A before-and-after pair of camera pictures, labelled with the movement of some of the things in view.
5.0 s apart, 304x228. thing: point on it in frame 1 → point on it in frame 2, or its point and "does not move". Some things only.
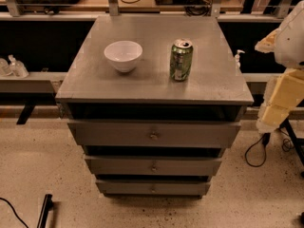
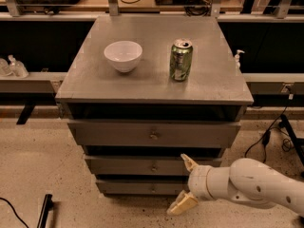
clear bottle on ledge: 17,67 does not move
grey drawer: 116,164 does not move
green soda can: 181,59 does not move
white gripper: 291,43 → 199,182
